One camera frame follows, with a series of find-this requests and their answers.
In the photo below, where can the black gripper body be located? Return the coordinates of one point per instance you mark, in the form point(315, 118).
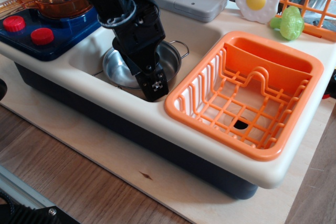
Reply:
point(137, 35)

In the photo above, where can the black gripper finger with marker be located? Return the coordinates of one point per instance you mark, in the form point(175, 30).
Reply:
point(154, 85)

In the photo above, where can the stainless steel two-handled pan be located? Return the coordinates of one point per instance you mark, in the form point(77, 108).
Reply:
point(117, 72)

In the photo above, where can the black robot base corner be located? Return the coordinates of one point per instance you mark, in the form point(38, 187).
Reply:
point(18, 213)

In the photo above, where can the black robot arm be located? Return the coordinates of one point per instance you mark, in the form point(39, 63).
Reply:
point(108, 10)

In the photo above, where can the cream toy sink unit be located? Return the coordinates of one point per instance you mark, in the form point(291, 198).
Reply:
point(75, 69)

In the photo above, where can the orange plastic drying rack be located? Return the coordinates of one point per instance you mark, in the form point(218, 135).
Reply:
point(246, 93)

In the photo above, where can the amber transparent saucepan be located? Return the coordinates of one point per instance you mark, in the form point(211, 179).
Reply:
point(53, 9)

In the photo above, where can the right red stove knob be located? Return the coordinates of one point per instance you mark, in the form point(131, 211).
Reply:
point(42, 36)

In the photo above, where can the red stove knob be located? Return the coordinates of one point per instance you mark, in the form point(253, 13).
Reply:
point(14, 23)
point(42, 36)

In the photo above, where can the blue toy stove top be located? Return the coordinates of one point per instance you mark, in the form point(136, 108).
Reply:
point(67, 33)

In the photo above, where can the light plywood base board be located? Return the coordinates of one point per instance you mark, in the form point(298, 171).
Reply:
point(97, 176)

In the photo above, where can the left red stove knob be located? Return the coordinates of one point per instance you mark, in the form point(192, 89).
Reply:
point(14, 23)

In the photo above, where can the green toy broccoli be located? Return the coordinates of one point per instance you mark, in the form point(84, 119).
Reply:
point(290, 24)

